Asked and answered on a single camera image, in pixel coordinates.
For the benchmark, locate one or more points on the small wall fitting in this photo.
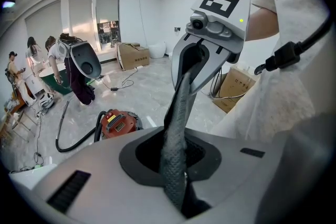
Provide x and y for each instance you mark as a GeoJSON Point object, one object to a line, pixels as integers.
{"type": "Point", "coordinates": [177, 29]}

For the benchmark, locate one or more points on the small green device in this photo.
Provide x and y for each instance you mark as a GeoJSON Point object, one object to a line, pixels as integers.
{"type": "Point", "coordinates": [38, 165]}

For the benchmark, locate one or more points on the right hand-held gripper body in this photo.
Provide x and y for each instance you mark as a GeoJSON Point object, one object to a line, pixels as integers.
{"type": "Point", "coordinates": [223, 2]}

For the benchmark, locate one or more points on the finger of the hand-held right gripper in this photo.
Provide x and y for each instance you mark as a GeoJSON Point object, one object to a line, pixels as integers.
{"type": "Point", "coordinates": [218, 60]}
{"type": "Point", "coordinates": [177, 60]}

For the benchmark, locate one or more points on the open brown cardboard box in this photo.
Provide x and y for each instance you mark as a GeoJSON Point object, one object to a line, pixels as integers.
{"type": "Point", "coordinates": [134, 57]}

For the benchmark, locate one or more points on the large brown cardboard box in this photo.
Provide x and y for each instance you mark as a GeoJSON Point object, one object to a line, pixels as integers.
{"type": "Point", "coordinates": [236, 86]}

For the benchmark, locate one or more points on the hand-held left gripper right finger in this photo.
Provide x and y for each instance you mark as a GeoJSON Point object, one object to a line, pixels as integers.
{"type": "Point", "coordinates": [249, 178]}

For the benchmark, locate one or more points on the red vacuum cleaner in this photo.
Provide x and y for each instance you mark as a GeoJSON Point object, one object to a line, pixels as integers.
{"type": "Point", "coordinates": [118, 126]}

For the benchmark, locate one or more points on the dark green bathtub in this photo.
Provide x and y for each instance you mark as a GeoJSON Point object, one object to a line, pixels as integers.
{"type": "Point", "coordinates": [56, 81]}

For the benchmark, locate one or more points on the white roller blind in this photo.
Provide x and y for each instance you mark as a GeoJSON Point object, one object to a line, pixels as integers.
{"type": "Point", "coordinates": [107, 5]}
{"type": "Point", "coordinates": [80, 18]}

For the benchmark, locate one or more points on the person's right forearm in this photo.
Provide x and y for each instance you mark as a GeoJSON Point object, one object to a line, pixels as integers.
{"type": "Point", "coordinates": [262, 23]}

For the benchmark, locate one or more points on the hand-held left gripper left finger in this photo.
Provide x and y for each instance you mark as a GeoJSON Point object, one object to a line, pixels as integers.
{"type": "Point", "coordinates": [92, 160]}

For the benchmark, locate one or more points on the white toilet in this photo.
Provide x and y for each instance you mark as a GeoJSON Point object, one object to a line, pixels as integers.
{"type": "Point", "coordinates": [157, 51]}

